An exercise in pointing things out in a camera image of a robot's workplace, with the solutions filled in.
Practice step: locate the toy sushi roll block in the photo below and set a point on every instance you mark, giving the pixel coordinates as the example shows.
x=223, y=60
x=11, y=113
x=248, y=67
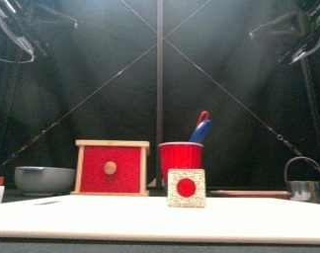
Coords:
x=186, y=187

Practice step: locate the grey bowl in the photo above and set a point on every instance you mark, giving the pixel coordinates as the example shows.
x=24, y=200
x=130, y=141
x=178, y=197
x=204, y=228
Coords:
x=43, y=180

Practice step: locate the red plastic cup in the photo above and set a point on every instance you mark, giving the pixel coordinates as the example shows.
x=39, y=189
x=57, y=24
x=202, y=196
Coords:
x=178, y=161

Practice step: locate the red drawer with wooden knob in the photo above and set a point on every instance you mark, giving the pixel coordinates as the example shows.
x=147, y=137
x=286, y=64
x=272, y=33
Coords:
x=109, y=169

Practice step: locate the brown wooden board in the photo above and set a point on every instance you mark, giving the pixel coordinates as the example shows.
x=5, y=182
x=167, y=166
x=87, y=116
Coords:
x=250, y=194

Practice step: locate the white plastic cutting board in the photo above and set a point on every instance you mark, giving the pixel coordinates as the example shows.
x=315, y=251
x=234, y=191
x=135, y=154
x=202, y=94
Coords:
x=166, y=220

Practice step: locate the black side frame post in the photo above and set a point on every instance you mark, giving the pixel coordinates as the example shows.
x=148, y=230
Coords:
x=310, y=108

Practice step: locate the vertical metal frame pole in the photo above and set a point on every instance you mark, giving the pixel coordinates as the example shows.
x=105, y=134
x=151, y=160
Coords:
x=159, y=72

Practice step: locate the wooden box frame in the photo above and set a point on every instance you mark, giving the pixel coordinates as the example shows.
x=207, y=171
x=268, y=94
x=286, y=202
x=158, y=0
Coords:
x=109, y=143

